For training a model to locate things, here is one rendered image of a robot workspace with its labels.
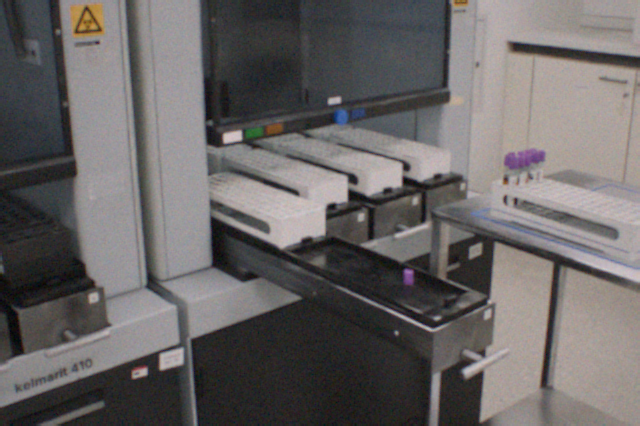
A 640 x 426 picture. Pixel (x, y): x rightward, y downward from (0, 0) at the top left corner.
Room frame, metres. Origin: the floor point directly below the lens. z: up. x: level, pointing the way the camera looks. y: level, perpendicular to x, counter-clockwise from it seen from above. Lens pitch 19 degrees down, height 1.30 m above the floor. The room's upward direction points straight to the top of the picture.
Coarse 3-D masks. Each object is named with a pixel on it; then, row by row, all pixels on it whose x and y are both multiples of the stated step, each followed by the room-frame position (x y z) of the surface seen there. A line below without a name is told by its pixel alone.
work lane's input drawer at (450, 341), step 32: (224, 224) 1.32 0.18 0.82; (224, 256) 1.31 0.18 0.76; (256, 256) 1.23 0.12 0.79; (288, 256) 1.18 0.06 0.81; (320, 256) 1.21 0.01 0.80; (352, 256) 1.21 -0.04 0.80; (384, 256) 1.17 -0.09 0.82; (288, 288) 1.17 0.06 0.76; (320, 288) 1.11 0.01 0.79; (352, 288) 1.07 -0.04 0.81; (384, 288) 1.08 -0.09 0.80; (416, 288) 1.08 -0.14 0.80; (448, 288) 1.07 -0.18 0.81; (352, 320) 1.05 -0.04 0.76; (384, 320) 1.00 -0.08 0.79; (416, 320) 0.97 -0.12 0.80; (448, 320) 0.96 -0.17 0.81; (480, 320) 1.00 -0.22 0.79; (416, 352) 0.96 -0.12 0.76; (448, 352) 0.96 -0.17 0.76
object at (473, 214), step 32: (608, 192) 1.50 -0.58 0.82; (448, 224) 1.36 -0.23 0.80; (480, 224) 1.31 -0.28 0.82; (512, 224) 1.31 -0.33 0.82; (544, 256) 1.19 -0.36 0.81; (576, 256) 1.16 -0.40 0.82; (608, 256) 1.16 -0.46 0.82; (544, 352) 1.66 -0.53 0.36; (544, 384) 1.65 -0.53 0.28; (512, 416) 1.52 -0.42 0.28; (544, 416) 1.51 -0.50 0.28; (576, 416) 1.51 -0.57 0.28; (608, 416) 1.51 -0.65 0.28
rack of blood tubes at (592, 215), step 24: (504, 192) 1.34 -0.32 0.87; (528, 192) 1.31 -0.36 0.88; (552, 192) 1.31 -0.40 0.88; (576, 192) 1.31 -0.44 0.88; (504, 216) 1.34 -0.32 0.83; (528, 216) 1.30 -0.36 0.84; (552, 216) 1.29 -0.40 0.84; (576, 216) 1.33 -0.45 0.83; (600, 216) 1.19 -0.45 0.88; (624, 216) 1.18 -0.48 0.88; (576, 240) 1.22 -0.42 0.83; (600, 240) 1.18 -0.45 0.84; (624, 240) 1.15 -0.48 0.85
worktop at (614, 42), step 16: (528, 32) 3.80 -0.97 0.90; (544, 32) 3.80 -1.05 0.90; (560, 32) 3.81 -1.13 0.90; (576, 32) 3.83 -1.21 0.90; (592, 32) 3.84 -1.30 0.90; (608, 32) 3.85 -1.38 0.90; (624, 32) 3.86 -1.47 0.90; (576, 48) 3.41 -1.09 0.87; (592, 48) 3.35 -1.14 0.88; (608, 48) 3.29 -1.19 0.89; (624, 48) 3.24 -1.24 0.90
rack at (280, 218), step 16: (208, 176) 1.46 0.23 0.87; (224, 176) 1.47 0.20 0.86; (240, 176) 1.46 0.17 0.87; (224, 192) 1.37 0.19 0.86; (240, 192) 1.36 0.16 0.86; (256, 192) 1.37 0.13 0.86; (272, 192) 1.37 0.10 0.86; (224, 208) 1.39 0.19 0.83; (240, 208) 1.30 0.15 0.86; (256, 208) 1.28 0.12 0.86; (272, 208) 1.28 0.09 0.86; (288, 208) 1.28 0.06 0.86; (304, 208) 1.28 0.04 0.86; (320, 208) 1.27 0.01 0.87; (240, 224) 1.30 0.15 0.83; (256, 224) 1.35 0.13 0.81; (272, 224) 1.23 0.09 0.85; (288, 224) 1.22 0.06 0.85; (304, 224) 1.24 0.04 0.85; (320, 224) 1.27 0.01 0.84; (272, 240) 1.23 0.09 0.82; (288, 240) 1.22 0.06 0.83
